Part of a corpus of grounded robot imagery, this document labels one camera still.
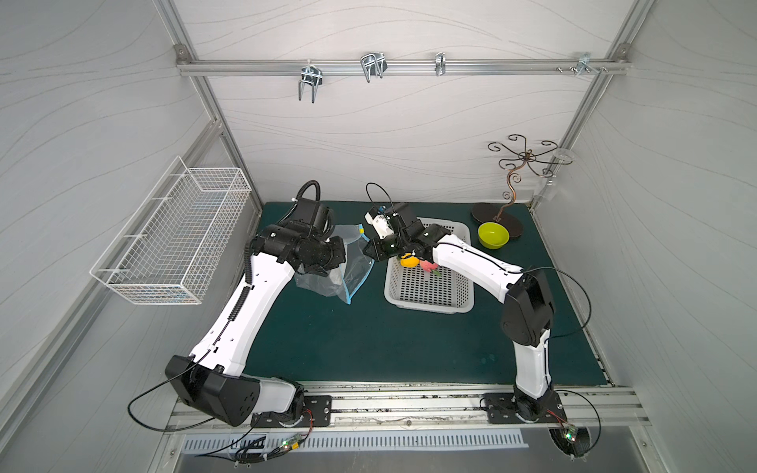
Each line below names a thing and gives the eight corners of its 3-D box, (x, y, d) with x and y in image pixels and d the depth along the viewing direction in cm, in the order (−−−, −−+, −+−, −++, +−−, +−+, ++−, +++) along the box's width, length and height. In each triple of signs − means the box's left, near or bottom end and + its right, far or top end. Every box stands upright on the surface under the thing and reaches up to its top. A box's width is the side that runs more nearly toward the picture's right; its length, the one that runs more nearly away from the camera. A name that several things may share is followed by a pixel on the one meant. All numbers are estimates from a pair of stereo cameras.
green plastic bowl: (480, 249, 108) (483, 242, 105) (475, 229, 115) (477, 222, 111) (508, 249, 108) (512, 243, 105) (501, 229, 115) (504, 222, 112)
